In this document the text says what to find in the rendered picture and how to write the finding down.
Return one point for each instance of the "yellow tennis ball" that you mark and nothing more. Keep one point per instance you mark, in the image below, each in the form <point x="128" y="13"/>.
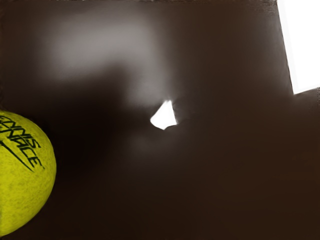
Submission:
<point x="20" y="180"/>

